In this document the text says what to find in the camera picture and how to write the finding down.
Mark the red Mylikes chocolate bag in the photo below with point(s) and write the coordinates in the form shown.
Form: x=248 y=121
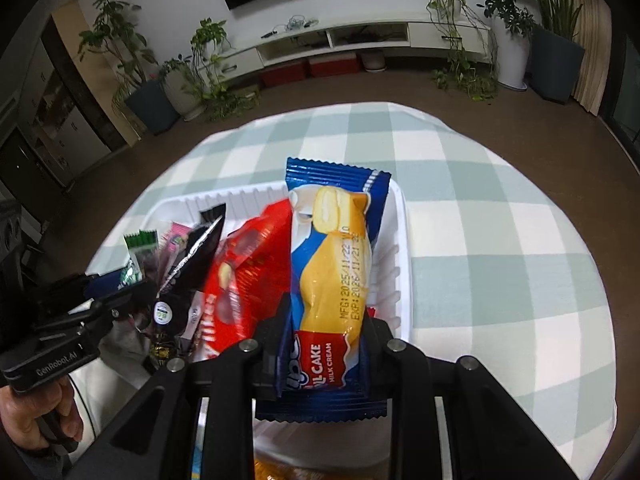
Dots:
x=249 y=274

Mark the white TV cabinet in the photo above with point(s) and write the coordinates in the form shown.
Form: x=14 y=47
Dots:
x=409 y=31

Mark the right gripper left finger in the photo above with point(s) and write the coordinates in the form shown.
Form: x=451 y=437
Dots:
x=275 y=336

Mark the green seed snack packet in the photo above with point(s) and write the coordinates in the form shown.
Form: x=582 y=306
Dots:
x=142 y=265

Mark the black sesame snack packet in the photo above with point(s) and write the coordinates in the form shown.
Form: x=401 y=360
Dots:
x=183 y=279

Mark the white plastic tray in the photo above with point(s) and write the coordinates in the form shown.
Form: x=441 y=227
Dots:
x=338 y=445

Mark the dark blue plant pot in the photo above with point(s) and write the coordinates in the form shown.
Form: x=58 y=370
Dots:
x=554 y=65

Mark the glass display cabinet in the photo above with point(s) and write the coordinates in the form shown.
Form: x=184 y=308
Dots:
x=66 y=106

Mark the pink candy wrapper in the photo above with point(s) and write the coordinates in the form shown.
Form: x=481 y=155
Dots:
x=173 y=243

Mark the checkered tablecloth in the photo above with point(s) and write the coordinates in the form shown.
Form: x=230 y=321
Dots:
x=499 y=271

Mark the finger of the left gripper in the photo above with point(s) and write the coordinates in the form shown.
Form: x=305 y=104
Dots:
x=116 y=306
x=104 y=284

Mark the orange snack bar wrapper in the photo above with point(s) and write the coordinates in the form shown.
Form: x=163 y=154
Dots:
x=266 y=468

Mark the white plant pot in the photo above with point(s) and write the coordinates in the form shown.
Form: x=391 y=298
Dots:
x=176 y=89
x=512 y=56

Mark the red storage box right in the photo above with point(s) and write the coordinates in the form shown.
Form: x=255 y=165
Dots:
x=335 y=64

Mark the left dark plant pot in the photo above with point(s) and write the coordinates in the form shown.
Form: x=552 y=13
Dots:
x=150 y=104

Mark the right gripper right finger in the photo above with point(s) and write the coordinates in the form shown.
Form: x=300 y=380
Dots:
x=375 y=373

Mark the red storage box left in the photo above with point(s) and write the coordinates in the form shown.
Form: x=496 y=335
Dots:
x=284 y=73

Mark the left white plant pot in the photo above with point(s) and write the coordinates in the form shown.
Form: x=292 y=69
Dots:
x=176 y=89

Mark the blue Tipo cake packet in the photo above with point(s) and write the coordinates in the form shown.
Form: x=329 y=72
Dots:
x=323 y=365

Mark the red storage box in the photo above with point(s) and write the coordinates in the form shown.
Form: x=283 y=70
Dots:
x=335 y=64
x=284 y=73

